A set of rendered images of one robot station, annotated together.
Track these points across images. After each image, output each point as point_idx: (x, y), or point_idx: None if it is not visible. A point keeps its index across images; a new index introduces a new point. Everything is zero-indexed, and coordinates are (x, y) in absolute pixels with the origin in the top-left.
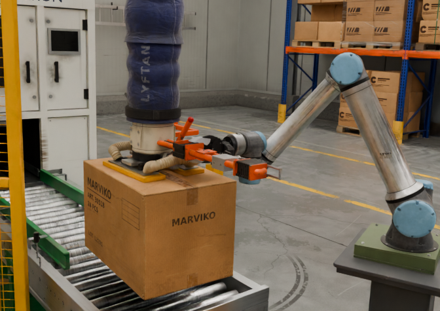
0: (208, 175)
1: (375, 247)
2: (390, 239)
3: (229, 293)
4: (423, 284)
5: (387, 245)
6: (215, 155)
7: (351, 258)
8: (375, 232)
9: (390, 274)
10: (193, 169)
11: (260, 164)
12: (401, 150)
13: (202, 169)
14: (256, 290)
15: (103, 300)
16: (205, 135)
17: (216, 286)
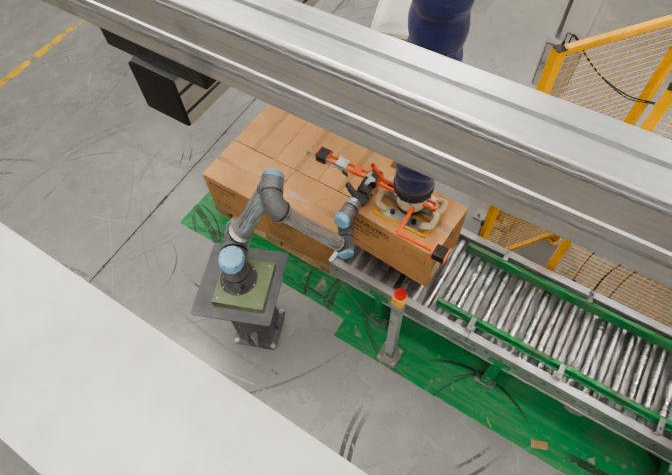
0: (367, 208)
1: (261, 262)
2: (251, 268)
3: (354, 262)
4: None
5: (253, 267)
6: (348, 161)
7: (277, 264)
8: (260, 288)
9: (254, 251)
10: (379, 208)
11: (317, 150)
12: (240, 214)
13: (374, 211)
14: (335, 252)
15: None
16: (365, 177)
17: (365, 268)
